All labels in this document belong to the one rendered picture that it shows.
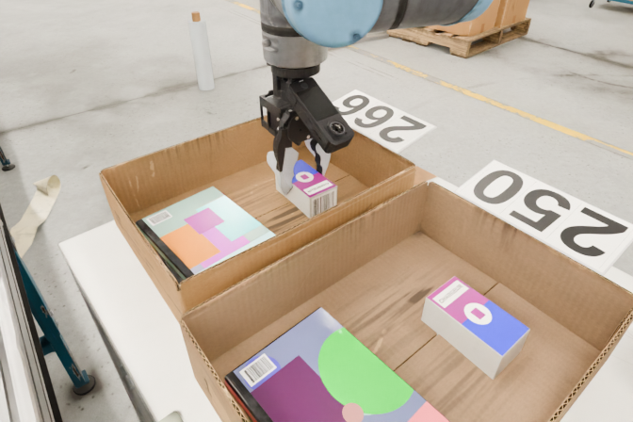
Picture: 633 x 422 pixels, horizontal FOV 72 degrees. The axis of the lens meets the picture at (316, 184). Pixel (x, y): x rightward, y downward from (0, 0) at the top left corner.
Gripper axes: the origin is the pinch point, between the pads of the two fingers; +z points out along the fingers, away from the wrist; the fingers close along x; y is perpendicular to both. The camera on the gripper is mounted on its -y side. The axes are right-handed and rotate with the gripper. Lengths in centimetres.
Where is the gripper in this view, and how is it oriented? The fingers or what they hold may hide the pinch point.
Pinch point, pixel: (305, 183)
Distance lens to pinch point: 72.1
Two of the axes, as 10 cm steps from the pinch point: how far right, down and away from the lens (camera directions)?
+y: -6.0, -4.7, 6.5
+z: 0.0, 8.2, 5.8
